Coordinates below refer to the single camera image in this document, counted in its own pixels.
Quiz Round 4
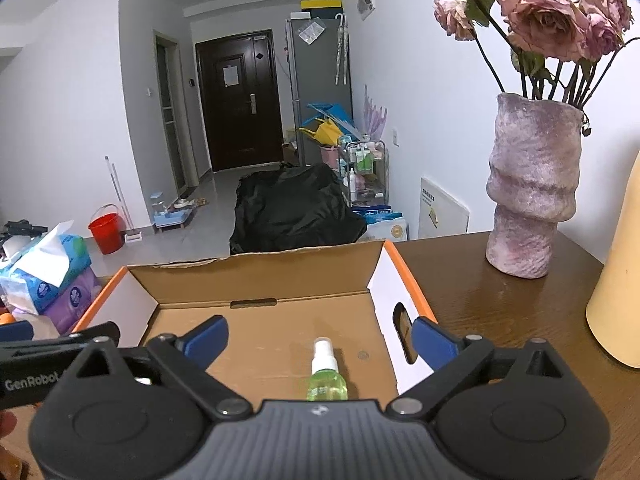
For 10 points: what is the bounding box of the dark bundle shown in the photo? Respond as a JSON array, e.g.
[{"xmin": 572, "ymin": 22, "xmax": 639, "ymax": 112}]
[{"xmin": 2, "ymin": 219, "xmax": 48, "ymax": 238}]

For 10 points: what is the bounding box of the orange cardboard box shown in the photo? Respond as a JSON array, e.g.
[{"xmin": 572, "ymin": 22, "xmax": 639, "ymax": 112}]
[{"xmin": 72, "ymin": 240, "xmax": 441, "ymax": 403}]

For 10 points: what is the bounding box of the dark entrance door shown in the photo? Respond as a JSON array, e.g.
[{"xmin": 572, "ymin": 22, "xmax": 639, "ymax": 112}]
[{"xmin": 195, "ymin": 30, "xmax": 283, "ymax": 172}]

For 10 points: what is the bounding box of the red bucket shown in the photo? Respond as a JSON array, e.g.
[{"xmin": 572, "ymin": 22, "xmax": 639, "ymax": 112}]
[{"xmin": 88, "ymin": 204, "xmax": 125, "ymax": 255}]

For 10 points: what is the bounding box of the person's left hand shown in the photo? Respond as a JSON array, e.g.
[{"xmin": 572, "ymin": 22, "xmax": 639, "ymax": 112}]
[{"xmin": 0, "ymin": 408, "xmax": 18, "ymax": 453}]

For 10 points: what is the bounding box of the yellow black box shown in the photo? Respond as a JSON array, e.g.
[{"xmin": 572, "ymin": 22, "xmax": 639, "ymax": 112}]
[{"xmin": 300, "ymin": 0, "xmax": 345, "ymax": 21}]

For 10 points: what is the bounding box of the metal trolley with bottles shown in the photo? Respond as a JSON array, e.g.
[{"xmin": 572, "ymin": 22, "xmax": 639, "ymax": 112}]
[{"xmin": 338, "ymin": 140, "xmax": 388, "ymax": 209}]

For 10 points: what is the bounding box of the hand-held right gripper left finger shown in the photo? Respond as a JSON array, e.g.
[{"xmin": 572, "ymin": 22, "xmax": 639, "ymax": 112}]
[{"xmin": 65, "ymin": 315, "xmax": 253, "ymax": 421}]

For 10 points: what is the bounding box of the black bag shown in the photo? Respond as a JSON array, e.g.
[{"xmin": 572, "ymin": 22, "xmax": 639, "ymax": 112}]
[{"xmin": 229, "ymin": 163, "xmax": 368, "ymax": 256}]

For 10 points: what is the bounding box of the purple wall decal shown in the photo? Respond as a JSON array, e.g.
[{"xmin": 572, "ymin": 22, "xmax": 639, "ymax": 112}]
[{"xmin": 363, "ymin": 85, "xmax": 388, "ymax": 138}]

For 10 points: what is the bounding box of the white folded umbrella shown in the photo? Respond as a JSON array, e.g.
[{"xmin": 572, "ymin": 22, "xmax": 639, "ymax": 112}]
[{"xmin": 334, "ymin": 12, "xmax": 349, "ymax": 86}]

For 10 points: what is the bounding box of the yellow thermos jug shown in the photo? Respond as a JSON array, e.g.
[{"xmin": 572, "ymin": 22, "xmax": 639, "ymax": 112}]
[{"xmin": 586, "ymin": 150, "xmax": 640, "ymax": 368}]

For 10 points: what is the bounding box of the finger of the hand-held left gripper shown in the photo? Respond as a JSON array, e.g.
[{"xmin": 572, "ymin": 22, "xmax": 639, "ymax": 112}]
[{"xmin": 0, "ymin": 322, "xmax": 34, "ymax": 343}]

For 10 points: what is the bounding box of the purple tissue pack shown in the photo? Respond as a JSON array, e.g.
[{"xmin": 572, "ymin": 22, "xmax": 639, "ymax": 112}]
[{"xmin": 42, "ymin": 267, "xmax": 103, "ymax": 333}]

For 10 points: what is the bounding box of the blue folding stool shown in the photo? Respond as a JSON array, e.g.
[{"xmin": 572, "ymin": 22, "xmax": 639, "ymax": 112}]
[{"xmin": 306, "ymin": 102, "xmax": 358, "ymax": 136}]

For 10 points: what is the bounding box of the white blue carton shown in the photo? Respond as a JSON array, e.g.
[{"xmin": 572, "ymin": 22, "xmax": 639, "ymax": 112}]
[{"xmin": 360, "ymin": 207, "xmax": 408, "ymax": 242}]

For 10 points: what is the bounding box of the blue pet feeder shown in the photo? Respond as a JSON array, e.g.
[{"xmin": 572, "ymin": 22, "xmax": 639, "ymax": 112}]
[{"xmin": 151, "ymin": 192, "xmax": 196, "ymax": 228}]

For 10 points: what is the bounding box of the white mop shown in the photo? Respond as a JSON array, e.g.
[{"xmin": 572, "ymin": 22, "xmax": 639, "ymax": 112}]
[{"xmin": 104, "ymin": 155, "xmax": 142, "ymax": 246}]

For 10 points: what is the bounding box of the pink ceramic vase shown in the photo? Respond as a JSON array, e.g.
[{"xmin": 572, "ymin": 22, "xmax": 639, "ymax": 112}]
[{"xmin": 486, "ymin": 92, "xmax": 585, "ymax": 279}]

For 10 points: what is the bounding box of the yellow bag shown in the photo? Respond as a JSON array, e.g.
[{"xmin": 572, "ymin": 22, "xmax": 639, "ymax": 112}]
[{"xmin": 299, "ymin": 117, "xmax": 341, "ymax": 147}]

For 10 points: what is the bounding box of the dried pink rose bouquet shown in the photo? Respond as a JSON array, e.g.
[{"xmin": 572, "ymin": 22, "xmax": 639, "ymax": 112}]
[{"xmin": 433, "ymin": 0, "xmax": 640, "ymax": 136}]

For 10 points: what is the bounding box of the blue tissue pack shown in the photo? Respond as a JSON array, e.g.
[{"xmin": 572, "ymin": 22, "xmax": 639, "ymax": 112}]
[{"xmin": 0, "ymin": 220, "xmax": 91, "ymax": 313}]

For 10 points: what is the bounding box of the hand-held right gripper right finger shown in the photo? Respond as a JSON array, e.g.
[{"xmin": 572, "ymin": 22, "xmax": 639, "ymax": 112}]
[{"xmin": 385, "ymin": 316, "xmax": 573, "ymax": 421}]

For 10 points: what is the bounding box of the grey refrigerator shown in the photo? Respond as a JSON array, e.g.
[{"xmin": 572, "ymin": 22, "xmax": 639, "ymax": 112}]
[{"xmin": 286, "ymin": 17, "xmax": 353, "ymax": 166}]

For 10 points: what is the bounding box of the green spray bottle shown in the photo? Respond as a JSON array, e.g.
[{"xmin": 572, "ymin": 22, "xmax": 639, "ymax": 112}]
[{"xmin": 306, "ymin": 337, "xmax": 349, "ymax": 402}]

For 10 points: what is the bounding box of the white board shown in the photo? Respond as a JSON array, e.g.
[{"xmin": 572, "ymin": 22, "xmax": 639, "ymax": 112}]
[{"xmin": 418, "ymin": 176, "xmax": 471, "ymax": 240}]

